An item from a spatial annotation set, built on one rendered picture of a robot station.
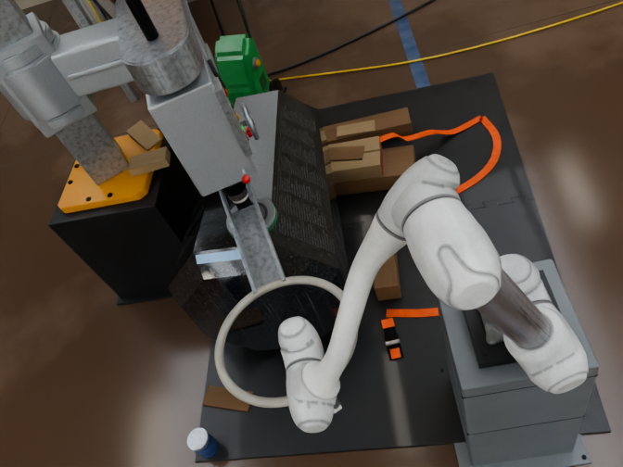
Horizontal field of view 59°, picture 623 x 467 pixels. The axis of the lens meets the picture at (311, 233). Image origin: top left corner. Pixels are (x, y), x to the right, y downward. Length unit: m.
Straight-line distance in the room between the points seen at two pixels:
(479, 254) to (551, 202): 2.22
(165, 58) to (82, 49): 0.90
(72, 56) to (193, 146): 0.86
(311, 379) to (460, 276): 0.51
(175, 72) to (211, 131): 0.25
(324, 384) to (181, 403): 1.72
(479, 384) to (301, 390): 0.63
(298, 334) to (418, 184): 0.53
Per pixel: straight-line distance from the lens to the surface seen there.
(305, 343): 1.42
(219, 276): 2.29
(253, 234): 2.07
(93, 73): 2.59
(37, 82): 2.61
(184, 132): 1.86
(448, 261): 1.00
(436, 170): 1.10
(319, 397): 1.35
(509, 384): 1.79
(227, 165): 1.96
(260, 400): 1.72
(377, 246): 1.21
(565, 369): 1.52
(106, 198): 2.89
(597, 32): 4.36
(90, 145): 2.87
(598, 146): 3.52
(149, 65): 1.70
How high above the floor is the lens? 2.44
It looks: 49 degrees down
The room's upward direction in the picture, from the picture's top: 23 degrees counter-clockwise
